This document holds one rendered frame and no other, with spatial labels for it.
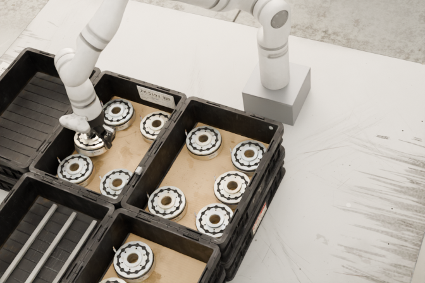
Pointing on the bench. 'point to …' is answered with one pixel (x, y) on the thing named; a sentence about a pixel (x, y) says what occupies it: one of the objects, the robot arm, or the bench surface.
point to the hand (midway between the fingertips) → (100, 141)
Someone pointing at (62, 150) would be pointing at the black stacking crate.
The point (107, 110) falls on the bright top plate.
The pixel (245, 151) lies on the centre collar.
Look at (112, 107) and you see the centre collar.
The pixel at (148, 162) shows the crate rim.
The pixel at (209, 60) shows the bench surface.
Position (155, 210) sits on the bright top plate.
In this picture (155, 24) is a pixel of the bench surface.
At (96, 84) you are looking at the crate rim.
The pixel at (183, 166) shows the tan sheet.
